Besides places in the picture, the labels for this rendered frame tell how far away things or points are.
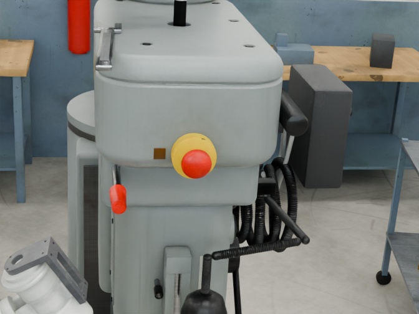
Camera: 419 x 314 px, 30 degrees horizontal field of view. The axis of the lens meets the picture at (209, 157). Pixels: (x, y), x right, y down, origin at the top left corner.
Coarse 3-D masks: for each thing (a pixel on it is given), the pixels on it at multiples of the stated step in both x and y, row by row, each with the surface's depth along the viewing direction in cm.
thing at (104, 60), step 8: (96, 24) 114; (120, 24) 115; (96, 32) 112; (104, 32) 110; (112, 32) 110; (120, 32) 113; (104, 40) 105; (112, 40) 105; (104, 48) 101; (112, 48) 102; (104, 56) 97; (112, 56) 98; (96, 64) 94; (104, 64) 94
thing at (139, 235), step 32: (128, 224) 124; (160, 224) 124; (192, 224) 125; (224, 224) 127; (128, 256) 126; (160, 256) 126; (192, 256) 127; (128, 288) 129; (192, 288) 129; (224, 288) 133
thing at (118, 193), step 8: (112, 168) 114; (112, 176) 112; (120, 176) 112; (120, 184) 107; (112, 192) 105; (120, 192) 105; (112, 200) 103; (120, 200) 103; (112, 208) 103; (120, 208) 103
